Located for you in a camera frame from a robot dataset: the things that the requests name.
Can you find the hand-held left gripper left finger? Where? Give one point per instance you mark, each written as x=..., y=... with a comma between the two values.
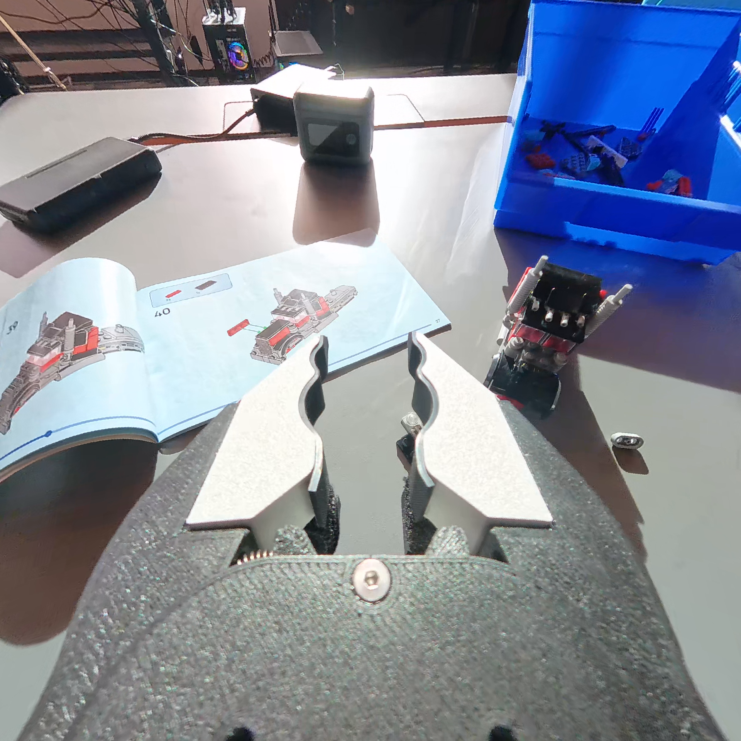
x=266, y=463

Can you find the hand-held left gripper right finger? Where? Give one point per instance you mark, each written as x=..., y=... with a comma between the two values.
x=474, y=463

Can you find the small grey black brick assembly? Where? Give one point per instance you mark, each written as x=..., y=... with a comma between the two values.
x=408, y=422

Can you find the grey desk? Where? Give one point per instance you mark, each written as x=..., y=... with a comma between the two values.
x=231, y=202

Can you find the light blue instruction booklet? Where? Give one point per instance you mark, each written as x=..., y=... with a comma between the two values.
x=202, y=347

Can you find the red black toy brick truck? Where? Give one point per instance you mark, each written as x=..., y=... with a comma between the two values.
x=550, y=341

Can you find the small oval toy brick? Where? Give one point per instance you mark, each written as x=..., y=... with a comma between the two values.
x=628, y=440

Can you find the heap of small toy bricks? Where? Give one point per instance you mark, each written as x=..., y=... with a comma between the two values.
x=579, y=165

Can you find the grey cube device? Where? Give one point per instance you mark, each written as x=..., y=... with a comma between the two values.
x=333, y=136

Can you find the black flat box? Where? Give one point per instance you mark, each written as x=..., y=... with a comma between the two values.
x=75, y=179

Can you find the black adapter box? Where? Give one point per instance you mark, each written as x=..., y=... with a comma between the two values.
x=272, y=113

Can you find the blue plastic bin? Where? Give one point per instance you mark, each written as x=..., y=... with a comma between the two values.
x=730, y=150
x=579, y=63

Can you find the black computer tower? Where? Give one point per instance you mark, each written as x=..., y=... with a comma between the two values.
x=228, y=55

